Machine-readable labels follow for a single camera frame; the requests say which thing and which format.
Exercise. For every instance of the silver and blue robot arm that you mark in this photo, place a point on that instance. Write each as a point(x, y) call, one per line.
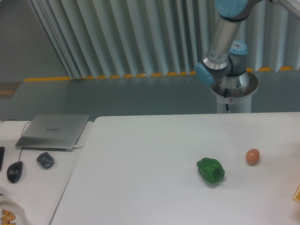
point(223, 39)

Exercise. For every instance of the silver closed laptop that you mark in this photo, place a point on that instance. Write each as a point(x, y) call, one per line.
point(53, 132)

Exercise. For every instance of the white folding partition screen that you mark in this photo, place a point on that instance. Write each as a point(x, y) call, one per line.
point(106, 38)

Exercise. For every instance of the green bell pepper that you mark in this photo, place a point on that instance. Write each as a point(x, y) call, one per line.
point(210, 170)

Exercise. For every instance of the brown egg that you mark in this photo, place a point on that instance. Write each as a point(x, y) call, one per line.
point(252, 156)

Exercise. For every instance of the black computer mouse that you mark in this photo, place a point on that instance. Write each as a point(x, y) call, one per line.
point(14, 172)

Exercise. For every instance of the yellow container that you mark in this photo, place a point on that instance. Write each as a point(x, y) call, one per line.
point(296, 196)

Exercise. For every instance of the white striped sleeve forearm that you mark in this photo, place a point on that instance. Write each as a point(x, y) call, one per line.
point(11, 213)

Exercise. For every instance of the small dark grey tray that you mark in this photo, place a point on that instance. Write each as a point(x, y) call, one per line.
point(45, 160)

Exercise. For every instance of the black phone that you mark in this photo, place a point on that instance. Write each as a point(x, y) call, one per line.
point(2, 152)

